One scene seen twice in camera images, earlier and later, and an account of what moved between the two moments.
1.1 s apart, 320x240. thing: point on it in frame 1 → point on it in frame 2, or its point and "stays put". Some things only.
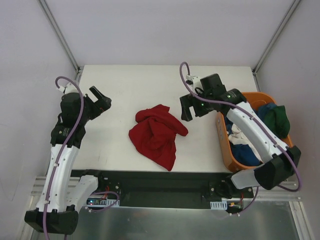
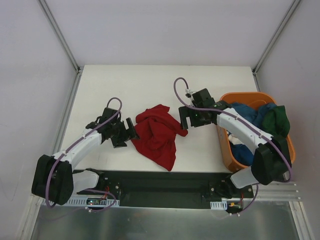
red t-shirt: x=154 y=133 stays put
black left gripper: x=99 y=101 → x=126 y=130
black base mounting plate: x=165 y=189 stays put
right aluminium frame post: x=255 y=70 stays put
